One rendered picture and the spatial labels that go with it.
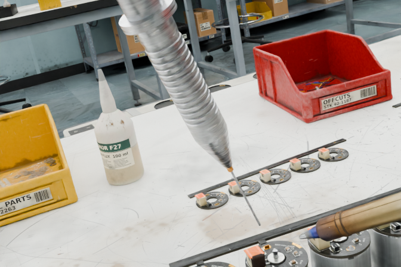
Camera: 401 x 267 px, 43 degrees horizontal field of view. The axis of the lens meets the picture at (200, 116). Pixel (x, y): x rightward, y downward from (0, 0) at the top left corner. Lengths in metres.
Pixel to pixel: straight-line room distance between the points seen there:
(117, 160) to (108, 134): 0.02
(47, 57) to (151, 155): 4.12
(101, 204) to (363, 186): 0.20
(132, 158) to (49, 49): 4.17
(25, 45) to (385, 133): 4.21
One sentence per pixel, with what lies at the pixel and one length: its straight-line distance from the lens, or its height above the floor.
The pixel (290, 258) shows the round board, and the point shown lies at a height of 0.81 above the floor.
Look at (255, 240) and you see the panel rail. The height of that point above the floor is 0.81.
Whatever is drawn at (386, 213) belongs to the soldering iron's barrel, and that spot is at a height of 0.85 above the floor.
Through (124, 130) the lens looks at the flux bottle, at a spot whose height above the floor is 0.80.
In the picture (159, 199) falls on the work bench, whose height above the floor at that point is 0.75.
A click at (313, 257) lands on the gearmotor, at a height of 0.81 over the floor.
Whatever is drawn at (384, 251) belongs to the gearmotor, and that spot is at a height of 0.80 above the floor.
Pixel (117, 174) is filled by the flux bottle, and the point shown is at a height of 0.76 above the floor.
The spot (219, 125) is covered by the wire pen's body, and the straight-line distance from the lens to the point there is 0.15.
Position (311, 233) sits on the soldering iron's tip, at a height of 0.83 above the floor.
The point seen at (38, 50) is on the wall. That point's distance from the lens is 4.58.
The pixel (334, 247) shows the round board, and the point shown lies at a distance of 0.21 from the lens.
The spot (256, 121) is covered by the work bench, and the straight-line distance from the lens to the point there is 0.53.
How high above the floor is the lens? 0.94
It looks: 19 degrees down
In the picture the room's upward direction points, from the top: 10 degrees counter-clockwise
